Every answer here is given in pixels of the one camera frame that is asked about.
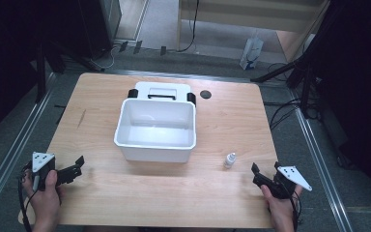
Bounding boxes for metal floor rail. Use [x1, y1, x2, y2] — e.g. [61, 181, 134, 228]
[288, 88, 356, 232]
[0, 72, 58, 225]
[107, 68, 254, 84]

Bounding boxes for person's right hand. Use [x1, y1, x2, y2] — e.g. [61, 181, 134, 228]
[259, 184, 304, 226]

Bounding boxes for black hanging cable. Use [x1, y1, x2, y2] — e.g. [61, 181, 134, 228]
[176, 0, 201, 53]

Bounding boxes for white plastic storage box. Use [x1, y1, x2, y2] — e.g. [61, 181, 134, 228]
[113, 98, 197, 164]

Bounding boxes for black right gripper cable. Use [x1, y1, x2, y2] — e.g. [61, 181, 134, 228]
[289, 191, 304, 232]

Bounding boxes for person's left hand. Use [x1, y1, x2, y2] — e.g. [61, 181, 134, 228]
[22, 169, 63, 226]

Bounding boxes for small white dropper bottle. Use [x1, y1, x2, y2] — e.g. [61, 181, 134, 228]
[222, 152, 238, 170]

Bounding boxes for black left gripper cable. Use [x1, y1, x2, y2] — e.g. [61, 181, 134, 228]
[16, 162, 35, 232]

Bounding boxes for white floor cable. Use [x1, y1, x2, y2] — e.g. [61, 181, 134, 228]
[89, 43, 121, 71]

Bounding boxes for dark cabinet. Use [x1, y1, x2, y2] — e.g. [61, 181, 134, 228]
[76, 0, 124, 61]

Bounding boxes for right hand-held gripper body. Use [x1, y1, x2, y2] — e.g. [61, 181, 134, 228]
[264, 164, 313, 200]

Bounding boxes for white paper bag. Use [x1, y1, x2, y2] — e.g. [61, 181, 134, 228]
[239, 36, 265, 72]

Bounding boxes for white box lid black latches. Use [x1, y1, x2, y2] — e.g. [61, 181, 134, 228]
[128, 80, 197, 107]

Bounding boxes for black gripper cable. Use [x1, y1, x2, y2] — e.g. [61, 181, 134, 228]
[16, 162, 35, 232]
[289, 191, 304, 232]

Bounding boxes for black metal stand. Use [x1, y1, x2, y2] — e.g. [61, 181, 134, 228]
[250, 6, 339, 120]

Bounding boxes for black floor cables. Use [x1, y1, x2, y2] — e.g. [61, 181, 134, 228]
[263, 62, 323, 131]

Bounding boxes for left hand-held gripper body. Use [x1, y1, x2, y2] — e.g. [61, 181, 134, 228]
[31, 151, 58, 192]

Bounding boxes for light wooden furniture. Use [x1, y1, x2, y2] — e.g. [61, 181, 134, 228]
[176, 0, 332, 63]

